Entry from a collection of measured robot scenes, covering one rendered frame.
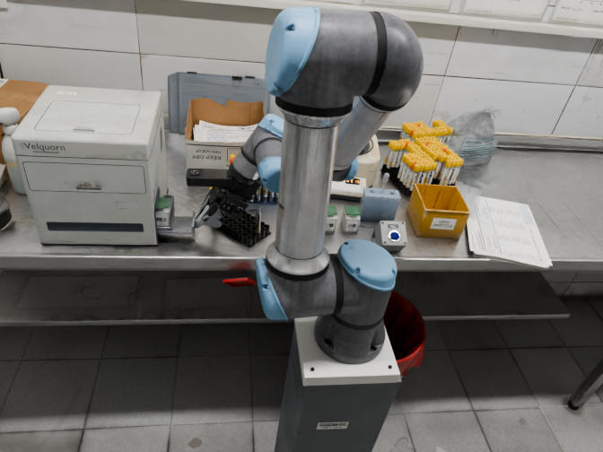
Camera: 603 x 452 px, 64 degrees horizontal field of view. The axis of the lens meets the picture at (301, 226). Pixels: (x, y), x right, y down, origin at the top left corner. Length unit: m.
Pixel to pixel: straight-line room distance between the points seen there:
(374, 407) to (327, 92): 0.71
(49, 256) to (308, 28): 0.88
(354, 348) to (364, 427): 0.26
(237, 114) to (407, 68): 1.04
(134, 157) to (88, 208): 0.18
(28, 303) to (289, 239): 1.43
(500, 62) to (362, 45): 1.27
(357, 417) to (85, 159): 0.82
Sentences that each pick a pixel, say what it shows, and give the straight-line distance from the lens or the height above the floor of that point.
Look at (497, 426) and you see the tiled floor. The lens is 2.21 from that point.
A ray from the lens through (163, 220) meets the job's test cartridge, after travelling 1.24.
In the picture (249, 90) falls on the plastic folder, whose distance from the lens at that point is 1.70.
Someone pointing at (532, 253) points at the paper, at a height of 0.89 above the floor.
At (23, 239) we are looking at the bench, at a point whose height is 0.87.
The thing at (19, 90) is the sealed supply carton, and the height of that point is 1.05.
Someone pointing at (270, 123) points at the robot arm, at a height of 1.22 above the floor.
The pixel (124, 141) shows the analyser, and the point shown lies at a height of 1.17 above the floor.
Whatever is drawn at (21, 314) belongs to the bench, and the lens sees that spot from 2.04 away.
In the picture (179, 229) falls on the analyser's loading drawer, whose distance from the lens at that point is 1.26.
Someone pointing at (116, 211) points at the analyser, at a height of 0.99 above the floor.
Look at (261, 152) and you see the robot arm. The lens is 1.05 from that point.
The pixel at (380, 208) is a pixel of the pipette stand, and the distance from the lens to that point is 1.38.
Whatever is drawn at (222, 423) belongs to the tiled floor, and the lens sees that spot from 1.95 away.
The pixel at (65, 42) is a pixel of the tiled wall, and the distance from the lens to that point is 1.75.
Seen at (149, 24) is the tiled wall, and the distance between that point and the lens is 1.68.
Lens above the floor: 1.71
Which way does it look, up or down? 38 degrees down
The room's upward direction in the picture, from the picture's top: 8 degrees clockwise
